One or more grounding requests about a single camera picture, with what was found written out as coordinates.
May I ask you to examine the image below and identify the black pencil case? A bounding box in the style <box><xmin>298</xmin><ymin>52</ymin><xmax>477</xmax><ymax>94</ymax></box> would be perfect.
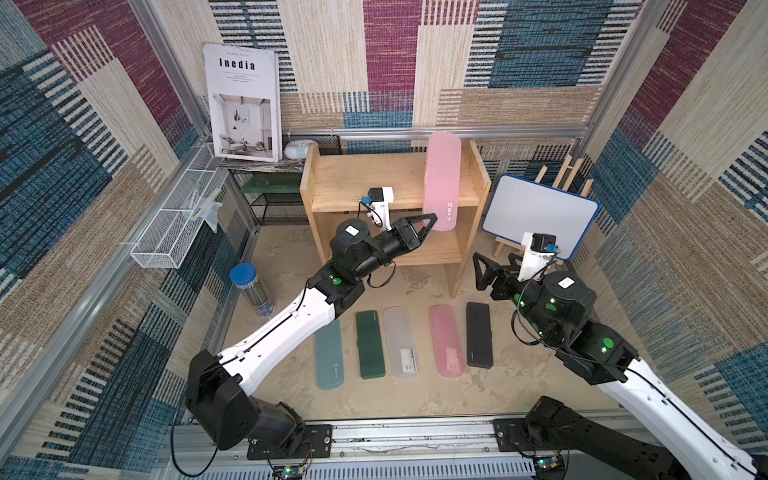
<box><xmin>466</xmin><ymin>302</ymin><xmax>494</xmax><ymax>369</ymax></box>

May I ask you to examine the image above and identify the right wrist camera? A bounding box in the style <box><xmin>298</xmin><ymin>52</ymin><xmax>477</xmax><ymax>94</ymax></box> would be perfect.
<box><xmin>517</xmin><ymin>232</ymin><xmax>559</xmax><ymax>282</ymax></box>

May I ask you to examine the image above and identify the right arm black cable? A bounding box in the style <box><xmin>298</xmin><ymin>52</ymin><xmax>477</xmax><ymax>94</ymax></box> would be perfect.
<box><xmin>509</xmin><ymin>263</ymin><xmax>577</xmax><ymax>349</ymax></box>

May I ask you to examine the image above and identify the clear frosted pencil case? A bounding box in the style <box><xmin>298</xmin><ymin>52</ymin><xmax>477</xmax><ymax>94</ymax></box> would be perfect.
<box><xmin>383</xmin><ymin>306</ymin><xmax>419</xmax><ymax>379</ymax></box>

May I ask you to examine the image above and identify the white round device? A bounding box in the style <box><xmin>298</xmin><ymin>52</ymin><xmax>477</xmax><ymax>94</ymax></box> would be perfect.
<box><xmin>284</xmin><ymin>139</ymin><xmax>317</xmax><ymax>160</ymax></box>

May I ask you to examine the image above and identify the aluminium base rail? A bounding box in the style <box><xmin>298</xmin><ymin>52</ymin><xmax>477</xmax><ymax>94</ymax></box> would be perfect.
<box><xmin>149</xmin><ymin>415</ymin><xmax>534</xmax><ymax>479</ymax></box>

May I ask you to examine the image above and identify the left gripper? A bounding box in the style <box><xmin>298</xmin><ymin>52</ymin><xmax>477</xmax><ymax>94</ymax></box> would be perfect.
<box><xmin>349</xmin><ymin>212</ymin><xmax>433</xmax><ymax>283</ymax></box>

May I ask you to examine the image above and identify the wooden two-tier shelf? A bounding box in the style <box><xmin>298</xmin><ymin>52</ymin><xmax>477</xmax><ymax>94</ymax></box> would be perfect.
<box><xmin>300</xmin><ymin>140</ymin><xmax>491</xmax><ymax>298</ymax></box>

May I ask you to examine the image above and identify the pink opaque pencil case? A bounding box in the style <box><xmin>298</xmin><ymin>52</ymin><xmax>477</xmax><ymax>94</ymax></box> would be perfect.
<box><xmin>423</xmin><ymin>132</ymin><xmax>462</xmax><ymax>232</ymax></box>

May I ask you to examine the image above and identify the dark green pencil case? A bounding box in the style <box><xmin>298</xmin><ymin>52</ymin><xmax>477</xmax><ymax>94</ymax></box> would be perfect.
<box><xmin>355</xmin><ymin>310</ymin><xmax>386</xmax><ymax>380</ymax></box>

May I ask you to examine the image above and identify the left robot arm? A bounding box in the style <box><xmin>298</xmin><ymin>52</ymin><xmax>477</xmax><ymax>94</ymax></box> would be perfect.
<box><xmin>185</xmin><ymin>213</ymin><xmax>437</xmax><ymax>454</ymax></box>

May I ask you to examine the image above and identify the light blue pencil case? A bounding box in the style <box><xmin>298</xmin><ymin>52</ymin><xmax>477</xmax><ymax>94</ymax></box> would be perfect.
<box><xmin>314</xmin><ymin>319</ymin><xmax>344</xmax><ymax>390</ymax></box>

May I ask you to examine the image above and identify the white wire basket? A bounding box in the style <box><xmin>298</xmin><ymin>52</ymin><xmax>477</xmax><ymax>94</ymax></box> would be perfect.
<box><xmin>130</xmin><ymin>169</ymin><xmax>228</xmax><ymax>269</ymax></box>

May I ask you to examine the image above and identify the blue-framed whiteboard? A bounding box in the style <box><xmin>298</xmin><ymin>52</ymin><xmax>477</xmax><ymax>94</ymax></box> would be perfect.
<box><xmin>482</xmin><ymin>175</ymin><xmax>601</xmax><ymax>261</ymax></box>

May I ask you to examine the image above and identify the Inedia magazine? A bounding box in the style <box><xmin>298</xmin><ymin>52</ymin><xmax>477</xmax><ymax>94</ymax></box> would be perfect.
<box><xmin>203</xmin><ymin>43</ymin><xmax>283</xmax><ymax>163</ymax></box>

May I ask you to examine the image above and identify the blue-lidded clear jar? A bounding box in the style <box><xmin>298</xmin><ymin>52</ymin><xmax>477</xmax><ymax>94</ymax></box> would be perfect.
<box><xmin>229</xmin><ymin>263</ymin><xmax>275</xmax><ymax>318</ymax></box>

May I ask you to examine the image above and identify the small wooden easel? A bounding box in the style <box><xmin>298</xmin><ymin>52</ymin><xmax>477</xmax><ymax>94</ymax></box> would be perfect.
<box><xmin>492</xmin><ymin>154</ymin><xmax>585</xmax><ymax>258</ymax></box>

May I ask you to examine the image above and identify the translucent pink pencil case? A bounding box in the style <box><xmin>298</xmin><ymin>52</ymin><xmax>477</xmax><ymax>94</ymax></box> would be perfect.
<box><xmin>428</xmin><ymin>304</ymin><xmax>466</xmax><ymax>378</ymax></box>

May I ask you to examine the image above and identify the green tray on stand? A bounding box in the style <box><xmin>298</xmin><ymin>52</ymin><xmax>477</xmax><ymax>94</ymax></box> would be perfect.
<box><xmin>241</xmin><ymin>172</ymin><xmax>302</xmax><ymax>196</ymax></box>

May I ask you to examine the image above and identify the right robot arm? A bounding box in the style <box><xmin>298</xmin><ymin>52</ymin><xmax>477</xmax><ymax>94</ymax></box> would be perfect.
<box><xmin>473</xmin><ymin>253</ymin><xmax>767</xmax><ymax>479</ymax></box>

